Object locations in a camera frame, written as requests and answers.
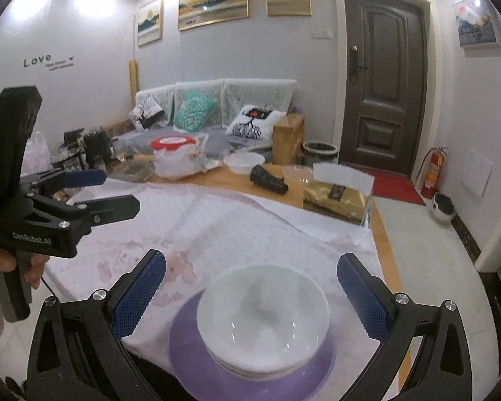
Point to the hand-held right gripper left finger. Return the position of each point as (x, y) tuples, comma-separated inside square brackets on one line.
[(140, 292)]

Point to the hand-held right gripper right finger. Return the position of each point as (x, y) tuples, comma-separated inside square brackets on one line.
[(363, 296)]

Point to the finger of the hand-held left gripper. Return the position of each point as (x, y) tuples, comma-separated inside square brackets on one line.
[(85, 178), (117, 208)]

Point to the purple plate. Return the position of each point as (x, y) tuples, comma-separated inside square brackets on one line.
[(188, 342)]

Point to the person's left hand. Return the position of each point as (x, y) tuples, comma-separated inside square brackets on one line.
[(35, 271)]

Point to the pink plastic bag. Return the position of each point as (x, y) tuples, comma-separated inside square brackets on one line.
[(35, 152)]

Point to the black appliance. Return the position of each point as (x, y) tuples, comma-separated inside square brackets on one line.
[(97, 146)]

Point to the white plastic bag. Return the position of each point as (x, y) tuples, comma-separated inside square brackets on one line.
[(179, 165)]

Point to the red lid container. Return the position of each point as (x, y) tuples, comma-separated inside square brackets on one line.
[(173, 143)]

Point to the black and white pillow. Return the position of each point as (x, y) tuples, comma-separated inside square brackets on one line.
[(146, 112)]

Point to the white dotted tablecloth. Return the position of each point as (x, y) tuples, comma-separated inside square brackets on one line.
[(217, 225)]

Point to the gold box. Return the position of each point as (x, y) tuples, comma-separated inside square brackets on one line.
[(334, 198)]

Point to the yellow rolled mat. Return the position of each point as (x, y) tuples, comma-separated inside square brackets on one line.
[(133, 83)]

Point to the red doormat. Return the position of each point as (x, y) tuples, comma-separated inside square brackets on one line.
[(392, 188)]

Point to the round white and black bowl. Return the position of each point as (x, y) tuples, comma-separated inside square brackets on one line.
[(442, 209)]

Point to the teal patterned pillow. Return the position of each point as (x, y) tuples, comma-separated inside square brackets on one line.
[(194, 110)]

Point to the white box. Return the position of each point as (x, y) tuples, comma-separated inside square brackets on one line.
[(346, 173)]

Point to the small white bowl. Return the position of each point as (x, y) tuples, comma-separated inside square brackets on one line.
[(244, 163)]

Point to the clear plastic bag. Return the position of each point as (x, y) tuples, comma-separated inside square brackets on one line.
[(298, 173)]

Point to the red fire extinguisher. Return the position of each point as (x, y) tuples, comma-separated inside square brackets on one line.
[(433, 175)]

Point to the dark trash bin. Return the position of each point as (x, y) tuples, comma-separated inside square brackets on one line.
[(319, 154)]

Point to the black pouch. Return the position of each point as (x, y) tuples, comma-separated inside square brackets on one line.
[(269, 179)]

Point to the white tree-print pillow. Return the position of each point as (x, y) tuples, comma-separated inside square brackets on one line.
[(250, 123)]

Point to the small framed landscape picture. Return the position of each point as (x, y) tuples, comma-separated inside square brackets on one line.
[(150, 23)]

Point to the cardboard box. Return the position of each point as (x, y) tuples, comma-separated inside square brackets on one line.
[(288, 142)]

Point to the grey sofa with lace cover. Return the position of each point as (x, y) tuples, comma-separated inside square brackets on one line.
[(259, 92)]

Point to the dark brown door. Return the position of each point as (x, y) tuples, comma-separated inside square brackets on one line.
[(384, 92)]

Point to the wide framed landscape picture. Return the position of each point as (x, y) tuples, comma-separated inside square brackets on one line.
[(213, 2)]

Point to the framed mountain picture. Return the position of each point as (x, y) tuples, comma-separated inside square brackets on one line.
[(478, 23)]

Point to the black wall decal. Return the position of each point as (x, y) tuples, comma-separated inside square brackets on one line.
[(37, 62)]

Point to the white wall panel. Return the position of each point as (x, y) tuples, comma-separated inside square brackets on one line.
[(476, 173)]

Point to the white light switch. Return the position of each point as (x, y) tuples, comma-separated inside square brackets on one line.
[(320, 34)]

